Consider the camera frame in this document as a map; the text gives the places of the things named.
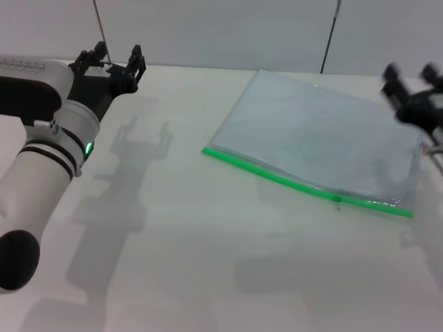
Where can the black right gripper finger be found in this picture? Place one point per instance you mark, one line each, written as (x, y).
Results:
(394, 86)
(434, 76)

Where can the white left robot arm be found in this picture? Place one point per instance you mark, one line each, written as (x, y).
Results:
(38, 180)

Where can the transparent green-zip document bag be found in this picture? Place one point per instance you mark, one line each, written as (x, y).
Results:
(311, 138)

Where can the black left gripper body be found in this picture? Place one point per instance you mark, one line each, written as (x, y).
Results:
(97, 86)

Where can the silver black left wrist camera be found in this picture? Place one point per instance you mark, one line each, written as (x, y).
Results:
(31, 90)

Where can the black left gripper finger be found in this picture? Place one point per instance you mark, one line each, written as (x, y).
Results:
(91, 58)
(136, 65)

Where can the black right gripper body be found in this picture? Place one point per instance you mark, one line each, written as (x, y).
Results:
(425, 110)

